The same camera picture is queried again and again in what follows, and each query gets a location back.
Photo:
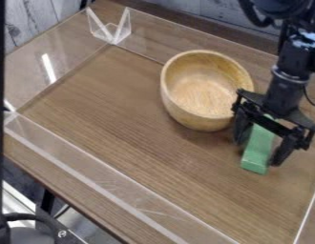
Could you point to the brown wooden bowl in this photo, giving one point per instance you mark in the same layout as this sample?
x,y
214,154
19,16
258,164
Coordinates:
x,y
199,80

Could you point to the clear acrylic tray wall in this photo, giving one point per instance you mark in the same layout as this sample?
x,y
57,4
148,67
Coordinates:
x,y
90,134

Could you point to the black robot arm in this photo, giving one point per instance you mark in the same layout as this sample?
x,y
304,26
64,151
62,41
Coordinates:
x,y
274,109

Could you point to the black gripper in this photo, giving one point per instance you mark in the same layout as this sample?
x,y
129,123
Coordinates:
x,y
293,127

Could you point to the black table leg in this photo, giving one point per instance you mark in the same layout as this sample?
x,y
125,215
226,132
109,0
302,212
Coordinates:
x,y
46,201

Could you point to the green rectangular block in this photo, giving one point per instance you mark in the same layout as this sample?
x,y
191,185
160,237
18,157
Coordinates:
x,y
257,150

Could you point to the grey metal bracket with screw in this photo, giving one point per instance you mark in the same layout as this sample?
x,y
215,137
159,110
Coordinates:
x,y
62,235

